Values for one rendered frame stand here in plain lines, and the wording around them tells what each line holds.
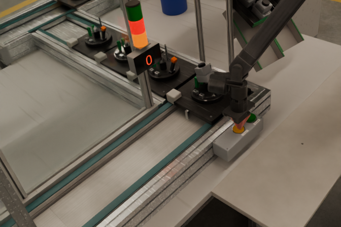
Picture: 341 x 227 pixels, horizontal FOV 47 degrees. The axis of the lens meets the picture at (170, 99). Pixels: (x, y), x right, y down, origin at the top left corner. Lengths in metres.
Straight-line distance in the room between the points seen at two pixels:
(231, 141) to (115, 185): 0.42
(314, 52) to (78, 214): 1.30
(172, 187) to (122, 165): 0.21
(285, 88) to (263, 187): 0.55
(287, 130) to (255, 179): 0.27
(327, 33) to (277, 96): 2.20
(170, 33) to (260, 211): 1.23
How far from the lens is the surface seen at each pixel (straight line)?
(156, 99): 1.62
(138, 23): 1.32
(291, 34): 1.83
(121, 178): 1.40
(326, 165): 1.48
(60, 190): 1.41
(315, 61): 1.96
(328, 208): 2.44
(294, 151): 1.51
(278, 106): 1.68
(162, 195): 1.32
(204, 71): 1.51
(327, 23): 4.04
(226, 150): 1.37
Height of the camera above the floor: 1.96
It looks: 39 degrees down
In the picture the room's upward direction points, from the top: 10 degrees counter-clockwise
